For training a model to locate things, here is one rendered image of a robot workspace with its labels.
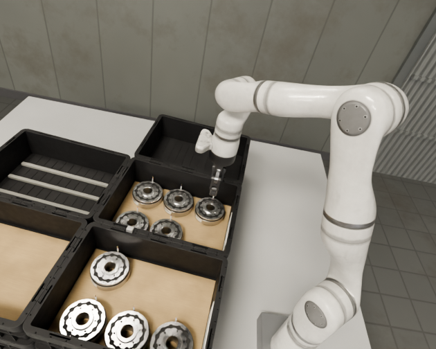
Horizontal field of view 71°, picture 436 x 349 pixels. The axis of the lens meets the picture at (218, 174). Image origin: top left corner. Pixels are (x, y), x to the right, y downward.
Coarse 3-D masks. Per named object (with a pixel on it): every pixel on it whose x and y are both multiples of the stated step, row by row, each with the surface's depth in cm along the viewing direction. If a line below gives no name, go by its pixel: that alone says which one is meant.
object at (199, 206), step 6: (204, 198) 108; (210, 198) 108; (198, 204) 105; (216, 204) 106; (222, 204) 107; (198, 210) 103; (222, 210) 105; (204, 216) 102; (210, 216) 103; (216, 216) 103
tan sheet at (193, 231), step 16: (128, 192) 108; (128, 208) 102; (144, 208) 104; (160, 208) 105; (192, 208) 107; (224, 208) 110; (192, 224) 102; (224, 224) 105; (192, 240) 98; (208, 240) 99
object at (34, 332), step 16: (96, 224) 84; (80, 240) 80; (160, 240) 84; (208, 256) 83; (224, 272) 80; (48, 288) 70; (32, 320) 64; (32, 336) 63; (48, 336) 63; (64, 336) 63; (208, 336) 68
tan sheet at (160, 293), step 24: (144, 264) 89; (72, 288) 80; (96, 288) 81; (120, 288) 83; (144, 288) 84; (168, 288) 85; (192, 288) 86; (144, 312) 79; (168, 312) 80; (192, 312) 81; (192, 336) 77
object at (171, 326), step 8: (160, 328) 74; (168, 328) 74; (176, 328) 75; (184, 328) 75; (152, 336) 72; (160, 336) 73; (184, 336) 74; (152, 344) 71; (160, 344) 72; (184, 344) 72; (192, 344) 73
